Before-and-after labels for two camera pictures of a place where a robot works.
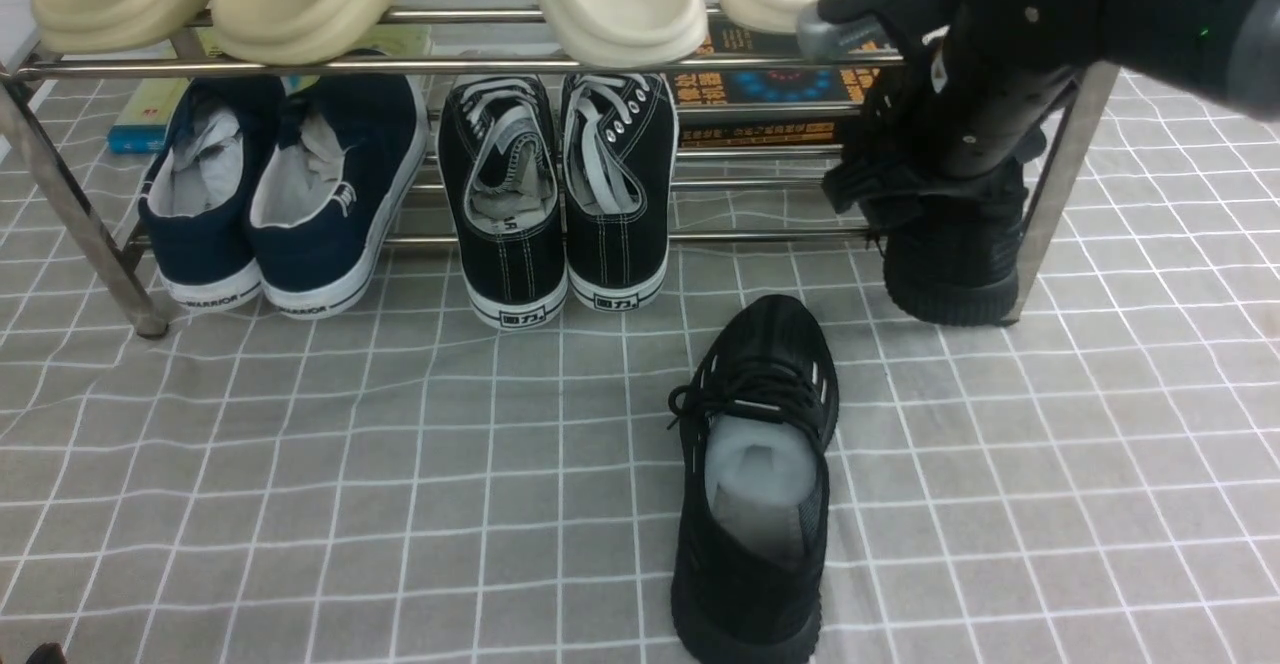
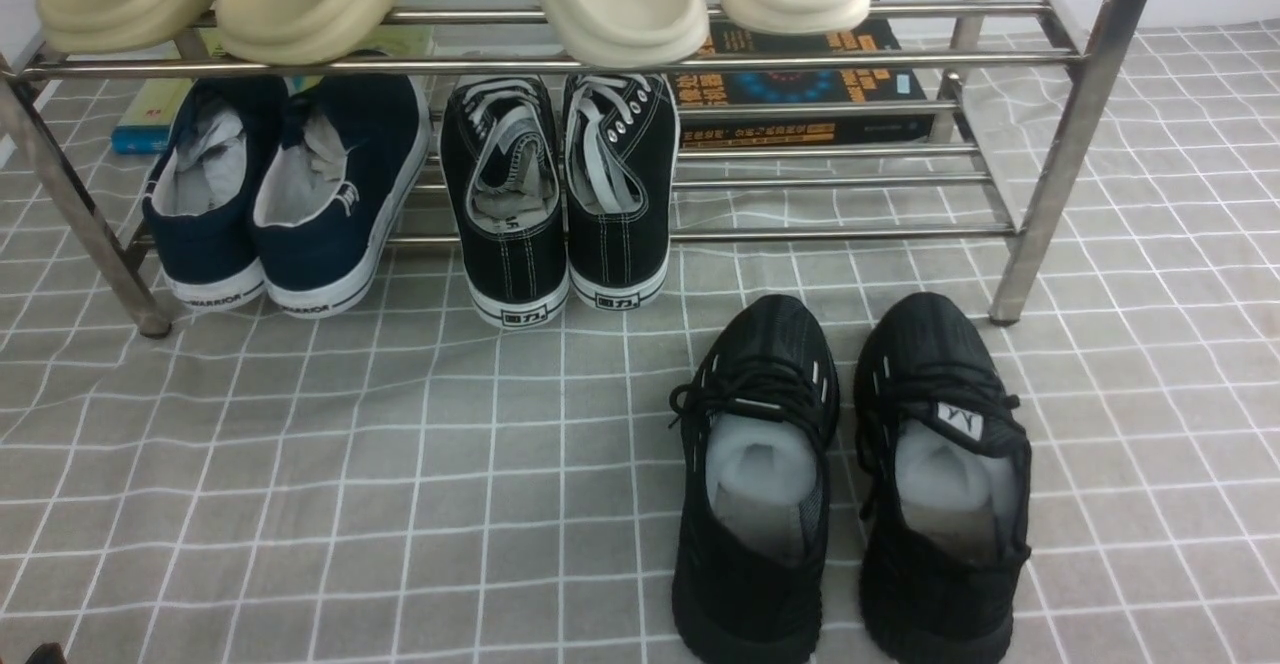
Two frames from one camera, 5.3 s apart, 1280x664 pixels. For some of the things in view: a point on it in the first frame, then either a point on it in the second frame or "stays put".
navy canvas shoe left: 196,205 stays put
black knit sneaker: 943,175 to 944,478
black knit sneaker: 755,424 stays put
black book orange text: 769,86 stays put
